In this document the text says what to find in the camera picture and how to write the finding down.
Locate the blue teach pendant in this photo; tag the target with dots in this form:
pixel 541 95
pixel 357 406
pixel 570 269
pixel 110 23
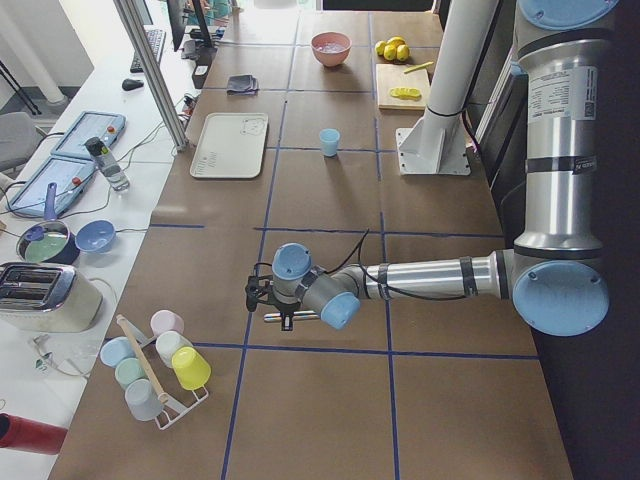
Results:
pixel 104 125
pixel 71 176

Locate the wooden cutting board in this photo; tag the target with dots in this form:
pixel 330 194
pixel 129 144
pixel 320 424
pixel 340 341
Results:
pixel 389 76

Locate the blue cup on rack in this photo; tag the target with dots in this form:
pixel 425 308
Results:
pixel 115 351

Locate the black computer mouse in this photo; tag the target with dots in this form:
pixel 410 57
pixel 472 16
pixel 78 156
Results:
pixel 131 84

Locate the clear ice cubes pile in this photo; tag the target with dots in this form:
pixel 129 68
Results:
pixel 330 48

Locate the grey folded cloth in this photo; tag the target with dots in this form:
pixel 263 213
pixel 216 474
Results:
pixel 245 84

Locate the clear water bottle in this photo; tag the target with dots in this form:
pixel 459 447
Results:
pixel 107 164

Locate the yellow green plastic knife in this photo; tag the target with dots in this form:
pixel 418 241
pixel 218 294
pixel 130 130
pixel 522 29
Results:
pixel 418 67

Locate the yellow cup on rack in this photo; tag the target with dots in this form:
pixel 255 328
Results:
pixel 191 368

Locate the blue bowl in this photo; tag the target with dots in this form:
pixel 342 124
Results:
pixel 97 236

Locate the white cup on rack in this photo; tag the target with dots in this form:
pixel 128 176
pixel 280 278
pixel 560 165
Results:
pixel 168 343

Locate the pink cup on rack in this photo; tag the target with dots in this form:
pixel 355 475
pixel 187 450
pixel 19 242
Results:
pixel 166 320

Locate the white cup rack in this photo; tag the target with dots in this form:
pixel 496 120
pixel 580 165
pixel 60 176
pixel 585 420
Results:
pixel 177 402

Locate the green cup on rack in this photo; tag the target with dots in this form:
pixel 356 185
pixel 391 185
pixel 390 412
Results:
pixel 127 371

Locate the grey cup on rack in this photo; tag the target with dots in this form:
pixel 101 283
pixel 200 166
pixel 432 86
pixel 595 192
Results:
pixel 142 400

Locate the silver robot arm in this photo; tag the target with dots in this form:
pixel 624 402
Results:
pixel 551 273

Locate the steel muddler with black tip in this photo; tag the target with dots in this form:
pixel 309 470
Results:
pixel 278 317

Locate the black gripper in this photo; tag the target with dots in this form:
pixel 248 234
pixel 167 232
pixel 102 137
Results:
pixel 283 306

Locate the light blue cup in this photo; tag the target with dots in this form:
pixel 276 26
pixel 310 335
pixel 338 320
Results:
pixel 329 141

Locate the cream toaster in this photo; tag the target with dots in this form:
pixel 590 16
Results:
pixel 53 298

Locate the dark blue pot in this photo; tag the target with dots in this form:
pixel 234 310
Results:
pixel 51 240

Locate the cream bear tray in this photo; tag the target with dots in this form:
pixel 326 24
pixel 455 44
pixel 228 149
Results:
pixel 231 146

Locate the aluminium frame post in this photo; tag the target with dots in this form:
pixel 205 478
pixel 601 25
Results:
pixel 133 25

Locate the pink bowl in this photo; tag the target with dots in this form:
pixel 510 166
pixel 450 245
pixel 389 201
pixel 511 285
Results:
pixel 331 60

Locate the yellow lemon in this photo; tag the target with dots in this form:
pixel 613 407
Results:
pixel 390 52
pixel 396 41
pixel 380 48
pixel 402 53

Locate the lemon slices row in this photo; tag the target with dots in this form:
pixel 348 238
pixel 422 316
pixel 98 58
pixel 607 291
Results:
pixel 405 93

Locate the red bottle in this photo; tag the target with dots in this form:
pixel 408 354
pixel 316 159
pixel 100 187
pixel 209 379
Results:
pixel 28 435

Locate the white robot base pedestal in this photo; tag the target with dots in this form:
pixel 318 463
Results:
pixel 435 145

